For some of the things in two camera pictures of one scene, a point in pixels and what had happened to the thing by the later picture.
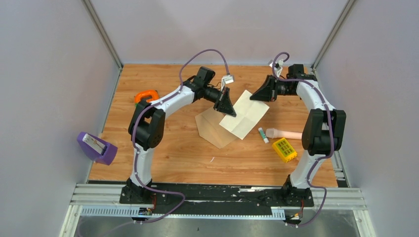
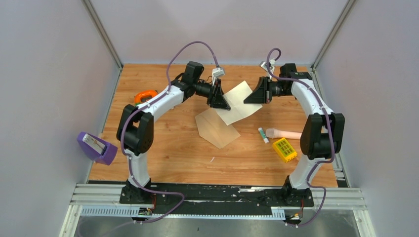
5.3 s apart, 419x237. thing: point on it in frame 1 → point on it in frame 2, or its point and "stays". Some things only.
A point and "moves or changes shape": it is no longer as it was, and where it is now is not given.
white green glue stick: x=263 y=136 stays
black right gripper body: x=281 y=88 stays
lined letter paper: x=248 y=111 moves or changes shape
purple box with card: x=98 y=150 stays
